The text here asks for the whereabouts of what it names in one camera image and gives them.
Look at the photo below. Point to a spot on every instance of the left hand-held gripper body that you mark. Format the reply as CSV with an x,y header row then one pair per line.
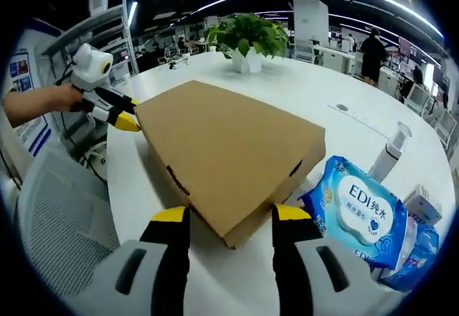
x,y
91,69

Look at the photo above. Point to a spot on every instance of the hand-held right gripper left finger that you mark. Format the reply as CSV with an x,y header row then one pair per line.
x,y
143,280

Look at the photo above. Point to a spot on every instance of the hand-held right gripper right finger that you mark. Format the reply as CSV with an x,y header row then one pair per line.
x,y
315,283

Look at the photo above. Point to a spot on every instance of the blue wet wipes soft packet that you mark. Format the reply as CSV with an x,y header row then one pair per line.
x,y
358,205

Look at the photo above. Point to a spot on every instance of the brown cardboard shoe box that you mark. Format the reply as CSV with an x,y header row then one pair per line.
x,y
222,144

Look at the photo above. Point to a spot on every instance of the blue floral tissue pack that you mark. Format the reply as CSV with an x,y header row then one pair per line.
x,y
419,255

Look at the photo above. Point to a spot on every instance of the small silver carton box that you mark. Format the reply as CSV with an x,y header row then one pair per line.
x,y
425,205

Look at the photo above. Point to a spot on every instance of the white spray bottle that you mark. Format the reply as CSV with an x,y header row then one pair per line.
x,y
387,154

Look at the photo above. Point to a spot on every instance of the white box on shelf rack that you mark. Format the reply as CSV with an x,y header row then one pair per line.
x,y
97,4

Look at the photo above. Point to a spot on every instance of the person's left hand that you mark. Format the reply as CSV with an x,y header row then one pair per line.
x,y
70,97

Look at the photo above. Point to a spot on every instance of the grey metal shelving rack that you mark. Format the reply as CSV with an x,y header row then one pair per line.
x,y
89,26

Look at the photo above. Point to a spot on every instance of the small black white device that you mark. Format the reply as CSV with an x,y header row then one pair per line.
x,y
179,59

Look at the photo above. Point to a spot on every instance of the grey mesh office chair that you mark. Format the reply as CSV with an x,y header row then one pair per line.
x,y
64,223

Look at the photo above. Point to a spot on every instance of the green potted plant white pot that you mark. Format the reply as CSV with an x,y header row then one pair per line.
x,y
247,33

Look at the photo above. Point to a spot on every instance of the white office chair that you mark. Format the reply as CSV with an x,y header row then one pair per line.
x,y
305,51
421,97

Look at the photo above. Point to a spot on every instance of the row of white office chairs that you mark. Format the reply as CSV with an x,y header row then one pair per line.
x,y
441,122

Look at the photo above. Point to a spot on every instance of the white square pillar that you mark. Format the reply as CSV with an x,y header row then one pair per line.
x,y
310,22

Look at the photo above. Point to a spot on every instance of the white office desk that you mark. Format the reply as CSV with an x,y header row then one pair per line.
x,y
335,59

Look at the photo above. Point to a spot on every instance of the purple lit monitor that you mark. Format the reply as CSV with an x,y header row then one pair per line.
x,y
409,49

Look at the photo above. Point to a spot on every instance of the blue framed wall poster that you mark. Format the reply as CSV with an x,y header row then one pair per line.
x,y
23,76

